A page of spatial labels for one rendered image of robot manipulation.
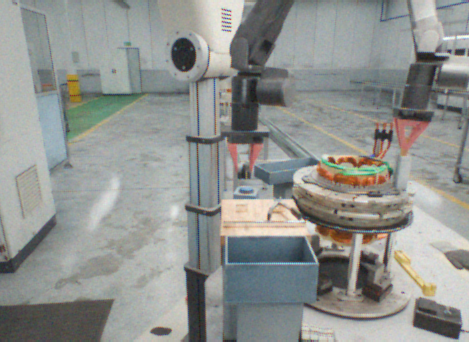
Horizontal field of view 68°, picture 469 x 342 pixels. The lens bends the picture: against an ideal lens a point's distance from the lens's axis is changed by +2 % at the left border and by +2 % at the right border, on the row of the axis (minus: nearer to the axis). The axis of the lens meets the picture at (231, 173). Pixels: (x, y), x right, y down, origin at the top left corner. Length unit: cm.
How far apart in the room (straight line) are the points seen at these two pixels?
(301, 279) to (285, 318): 10
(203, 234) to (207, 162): 27
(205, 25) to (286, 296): 75
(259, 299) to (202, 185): 61
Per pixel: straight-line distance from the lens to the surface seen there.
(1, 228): 281
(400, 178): 98
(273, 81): 67
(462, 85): 94
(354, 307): 101
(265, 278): 66
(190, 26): 108
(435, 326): 104
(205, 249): 129
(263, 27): 69
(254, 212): 83
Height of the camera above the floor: 141
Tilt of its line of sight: 18 degrees down
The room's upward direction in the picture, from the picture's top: straight up
